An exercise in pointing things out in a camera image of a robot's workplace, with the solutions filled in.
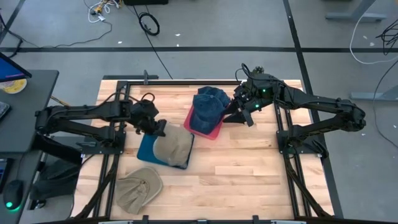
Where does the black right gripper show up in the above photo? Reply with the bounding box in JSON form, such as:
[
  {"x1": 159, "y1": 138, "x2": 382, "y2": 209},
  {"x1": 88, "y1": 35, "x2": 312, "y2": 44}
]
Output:
[{"x1": 222, "y1": 101, "x2": 261, "y2": 127}]

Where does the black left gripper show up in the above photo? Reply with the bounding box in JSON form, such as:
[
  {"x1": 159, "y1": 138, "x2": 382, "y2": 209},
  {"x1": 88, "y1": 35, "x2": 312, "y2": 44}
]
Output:
[{"x1": 130, "y1": 99, "x2": 167, "y2": 138}]

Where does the blue denim cap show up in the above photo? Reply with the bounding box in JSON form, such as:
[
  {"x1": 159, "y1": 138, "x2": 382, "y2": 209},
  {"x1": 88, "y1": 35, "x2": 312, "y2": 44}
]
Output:
[
  {"x1": 198, "y1": 86, "x2": 232, "y2": 108},
  {"x1": 189, "y1": 94, "x2": 226, "y2": 135}
]

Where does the blue tray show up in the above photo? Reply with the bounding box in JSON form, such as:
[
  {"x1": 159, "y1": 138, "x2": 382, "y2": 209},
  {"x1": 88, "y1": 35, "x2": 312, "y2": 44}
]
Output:
[{"x1": 136, "y1": 133, "x2": 195, "y2": 170}]

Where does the red tray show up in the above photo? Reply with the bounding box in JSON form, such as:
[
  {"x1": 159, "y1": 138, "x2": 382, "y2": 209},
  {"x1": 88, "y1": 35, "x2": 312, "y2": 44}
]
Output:
[{"x1": 183, "y1": 104, "x2": 224, "y2": 141}]

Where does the black box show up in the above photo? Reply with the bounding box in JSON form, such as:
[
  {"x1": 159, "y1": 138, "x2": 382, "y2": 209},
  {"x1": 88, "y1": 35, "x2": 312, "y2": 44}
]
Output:
[{"x1": 123, "y1": 0, "x2": 169, "y2": 6}]

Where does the black office desk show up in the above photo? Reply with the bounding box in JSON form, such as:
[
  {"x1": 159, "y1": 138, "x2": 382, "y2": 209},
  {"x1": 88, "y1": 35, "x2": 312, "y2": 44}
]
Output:
[{"x1": 0, "y1": 70, "x2": 60, "y2": 224}]

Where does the yellow round disc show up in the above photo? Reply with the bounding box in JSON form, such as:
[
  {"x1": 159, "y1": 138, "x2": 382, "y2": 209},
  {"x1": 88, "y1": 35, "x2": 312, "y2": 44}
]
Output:
[{"x1": 0, "y1": 78, "x2": 28, "y2": 95}]

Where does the grey keyboard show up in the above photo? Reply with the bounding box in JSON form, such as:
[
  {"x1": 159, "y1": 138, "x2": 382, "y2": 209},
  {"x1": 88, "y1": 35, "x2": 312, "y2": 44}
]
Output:
[{"x1": 0, "y1": 101, "x2": 11, "y2": 121}]

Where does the computer monitor blue screen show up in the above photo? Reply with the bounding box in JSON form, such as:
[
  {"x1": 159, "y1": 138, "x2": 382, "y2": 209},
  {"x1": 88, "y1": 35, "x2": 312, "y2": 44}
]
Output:
[{"x1": 0, "y1": 51, "x2": 32, "y2": 83}]

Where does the desk with grey legs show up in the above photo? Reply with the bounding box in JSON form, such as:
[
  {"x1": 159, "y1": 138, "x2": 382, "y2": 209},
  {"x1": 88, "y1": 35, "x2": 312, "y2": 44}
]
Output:
[{"x1": 325, "y1": 0, "x2": 398, "y2": 102}]

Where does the black computer mouse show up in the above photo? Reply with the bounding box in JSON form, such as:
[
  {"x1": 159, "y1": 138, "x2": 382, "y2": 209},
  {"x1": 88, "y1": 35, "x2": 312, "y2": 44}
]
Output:
[{"x1": 2, "y1": 179, "x2": 25, "y2": 213}]

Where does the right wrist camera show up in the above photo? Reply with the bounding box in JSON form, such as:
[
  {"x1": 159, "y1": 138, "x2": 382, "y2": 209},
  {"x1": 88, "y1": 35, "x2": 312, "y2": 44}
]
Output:
[{"x1": 233, "y1": 84, "x2": 249, "y2": 102}]

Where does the black coiled cable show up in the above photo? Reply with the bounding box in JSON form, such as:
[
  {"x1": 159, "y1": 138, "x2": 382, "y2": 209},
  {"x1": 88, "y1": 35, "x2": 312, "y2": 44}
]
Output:
[{"x1": 132, "y1": 4, "x2": 174, "y2": 79}]

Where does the thin black floor cable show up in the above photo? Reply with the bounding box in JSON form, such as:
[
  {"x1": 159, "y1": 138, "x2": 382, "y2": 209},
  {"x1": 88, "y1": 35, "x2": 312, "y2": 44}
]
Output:
[{"x1": 0, "y1": 12, "x2": 113, "y2": 58}]

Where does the white cable bundle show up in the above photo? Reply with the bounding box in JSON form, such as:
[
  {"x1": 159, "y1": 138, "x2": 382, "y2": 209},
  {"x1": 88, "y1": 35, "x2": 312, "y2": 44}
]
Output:
[{"x1": 83, "y1": 0, "x2": 121, "y2": 24}]

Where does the white floor cable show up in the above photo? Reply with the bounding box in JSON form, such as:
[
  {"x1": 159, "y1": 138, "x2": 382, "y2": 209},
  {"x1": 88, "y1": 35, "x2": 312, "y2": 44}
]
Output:
[{"x1": 349, "y1": 0, "x2": 398, "y2": 65}]

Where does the long black floor cable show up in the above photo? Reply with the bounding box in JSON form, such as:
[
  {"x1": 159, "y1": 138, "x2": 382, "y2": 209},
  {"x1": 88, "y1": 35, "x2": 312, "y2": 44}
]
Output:
[{"x1": 372, "y1": 58, "x2": 398, "y2": 150}]

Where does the black cable tangle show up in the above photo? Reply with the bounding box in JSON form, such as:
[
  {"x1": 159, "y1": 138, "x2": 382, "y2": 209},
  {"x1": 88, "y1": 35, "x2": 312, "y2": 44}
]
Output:
[{"x1": 375, "y1": 18, "x2": 398, "y2": 57}]

